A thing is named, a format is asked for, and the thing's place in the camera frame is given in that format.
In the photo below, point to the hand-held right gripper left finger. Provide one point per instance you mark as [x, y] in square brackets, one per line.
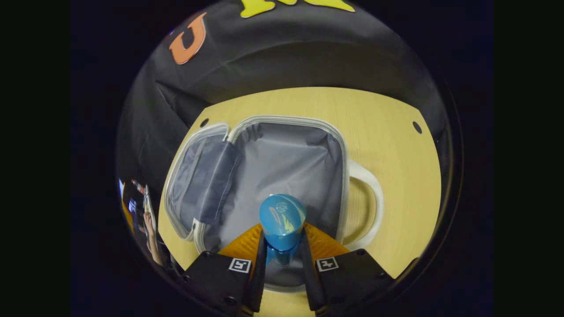
[260, 281]

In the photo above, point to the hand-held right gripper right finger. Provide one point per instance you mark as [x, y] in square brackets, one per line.
[310, 281]

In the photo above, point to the blue skincare bottle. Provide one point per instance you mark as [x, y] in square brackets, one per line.
[282, 220]

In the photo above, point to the white suitcase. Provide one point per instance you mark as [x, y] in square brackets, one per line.
[286, 158]

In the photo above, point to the computer monitor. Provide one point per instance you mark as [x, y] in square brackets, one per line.
[131, 205]

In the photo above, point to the red slim object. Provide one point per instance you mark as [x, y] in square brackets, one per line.
[138, 186]

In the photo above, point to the black table grommet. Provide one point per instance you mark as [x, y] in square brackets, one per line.
[204, 122]
[417, 127]

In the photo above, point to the black backdrop cloth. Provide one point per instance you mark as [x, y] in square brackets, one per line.
[286, 53]

